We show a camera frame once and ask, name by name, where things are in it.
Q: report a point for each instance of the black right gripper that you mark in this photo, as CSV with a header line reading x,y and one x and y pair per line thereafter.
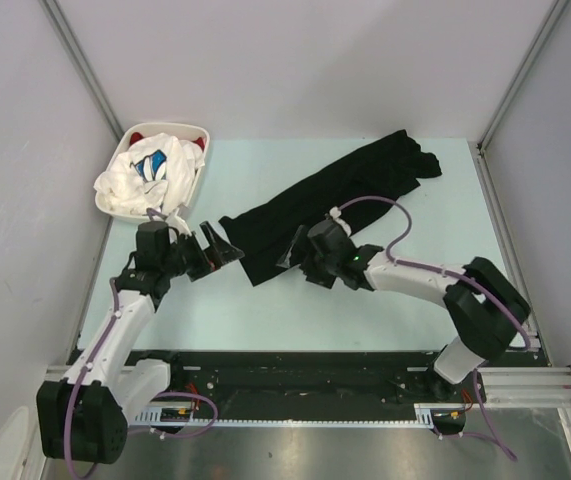
x,y
322,278

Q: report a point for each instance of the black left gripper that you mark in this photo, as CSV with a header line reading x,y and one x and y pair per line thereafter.
x,y
218,253

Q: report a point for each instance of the black t shirt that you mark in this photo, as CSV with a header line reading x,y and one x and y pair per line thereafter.
x,y
390,167

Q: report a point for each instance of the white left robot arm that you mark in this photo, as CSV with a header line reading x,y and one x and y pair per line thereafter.
x,y
85,415

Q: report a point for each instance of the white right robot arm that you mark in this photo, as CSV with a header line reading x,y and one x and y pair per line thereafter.
x,y
486,310

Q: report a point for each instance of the white t shirt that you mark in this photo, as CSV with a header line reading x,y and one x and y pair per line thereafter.
x,y
157,173

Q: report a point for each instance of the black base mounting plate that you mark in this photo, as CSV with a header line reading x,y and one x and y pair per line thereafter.
x,y
314,413

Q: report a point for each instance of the red t shirt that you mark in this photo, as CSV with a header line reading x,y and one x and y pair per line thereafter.
x,y
137,136

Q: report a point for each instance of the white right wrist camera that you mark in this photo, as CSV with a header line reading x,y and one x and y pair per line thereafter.
x,y
335,215

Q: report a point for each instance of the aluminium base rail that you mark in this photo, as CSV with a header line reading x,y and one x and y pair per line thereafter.
x,y
530,385

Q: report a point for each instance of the left aluminium frame post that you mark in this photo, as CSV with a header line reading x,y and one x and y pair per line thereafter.
x,y
76,54

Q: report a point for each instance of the aluminium frame post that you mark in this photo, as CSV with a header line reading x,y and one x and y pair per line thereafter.
x,y
543,34
76,54

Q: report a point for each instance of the right aluminium frame post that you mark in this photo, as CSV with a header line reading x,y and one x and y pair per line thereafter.
x,y
543,34

